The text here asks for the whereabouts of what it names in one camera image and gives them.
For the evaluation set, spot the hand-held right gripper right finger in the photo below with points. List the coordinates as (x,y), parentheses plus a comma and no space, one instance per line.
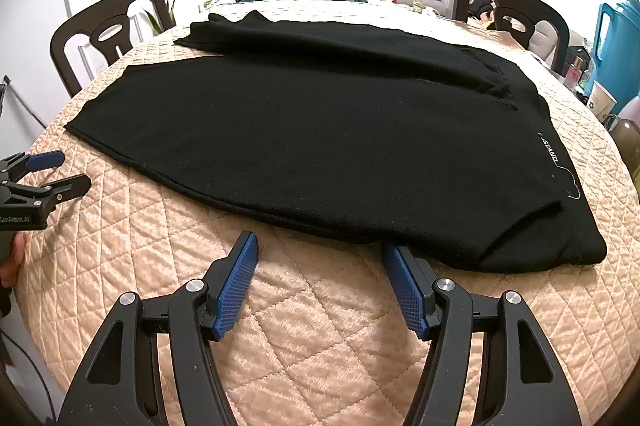
(407,286)

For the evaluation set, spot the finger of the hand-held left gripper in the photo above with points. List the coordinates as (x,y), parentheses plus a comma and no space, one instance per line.
(42,160)
(65,188)

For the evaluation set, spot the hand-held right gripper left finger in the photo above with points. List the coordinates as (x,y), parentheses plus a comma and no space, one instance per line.
(235,286)

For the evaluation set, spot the black pants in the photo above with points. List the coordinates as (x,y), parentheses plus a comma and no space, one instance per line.
(300,130)

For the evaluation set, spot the person's left hand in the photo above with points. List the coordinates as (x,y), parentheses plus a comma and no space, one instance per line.
(15,256)

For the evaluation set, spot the peach quilted table cover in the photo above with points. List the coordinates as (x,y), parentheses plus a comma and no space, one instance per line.
(310,346)

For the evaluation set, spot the dark wooden chair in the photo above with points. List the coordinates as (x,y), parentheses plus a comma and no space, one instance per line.
(550,25)
(145,0)

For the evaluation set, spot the green potted plant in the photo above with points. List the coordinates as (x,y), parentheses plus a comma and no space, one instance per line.
(171,13)

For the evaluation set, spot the white paper cup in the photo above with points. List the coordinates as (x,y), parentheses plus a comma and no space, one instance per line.
(602,103)

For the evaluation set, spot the glass kettle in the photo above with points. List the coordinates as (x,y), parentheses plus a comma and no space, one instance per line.
(627,130)

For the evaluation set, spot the pink bottle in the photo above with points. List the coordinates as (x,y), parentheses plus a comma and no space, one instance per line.
(575,73)

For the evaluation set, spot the beige sofa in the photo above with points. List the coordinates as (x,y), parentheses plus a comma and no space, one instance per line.
(425,3)

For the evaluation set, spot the teal plastic jug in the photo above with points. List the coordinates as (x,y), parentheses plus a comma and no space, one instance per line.
(620,50)

